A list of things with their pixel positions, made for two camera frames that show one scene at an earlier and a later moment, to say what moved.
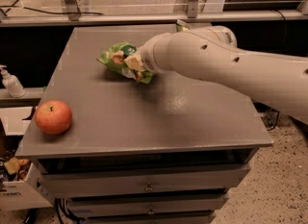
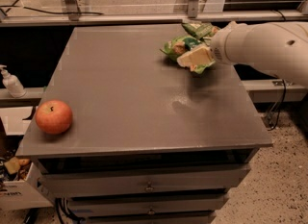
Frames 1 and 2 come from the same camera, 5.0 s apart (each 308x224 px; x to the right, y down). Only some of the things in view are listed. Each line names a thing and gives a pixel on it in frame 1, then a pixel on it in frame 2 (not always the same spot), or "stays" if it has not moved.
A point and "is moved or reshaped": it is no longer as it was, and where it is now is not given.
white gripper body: x=148 y=58 → x=218 y=49
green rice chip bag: x=115 y=59 is moved or reshaped
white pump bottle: x=12 y=84 stays
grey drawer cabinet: x=168 y=150 stays
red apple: x=53 y=117 stays
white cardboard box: x=24 y=194 stays
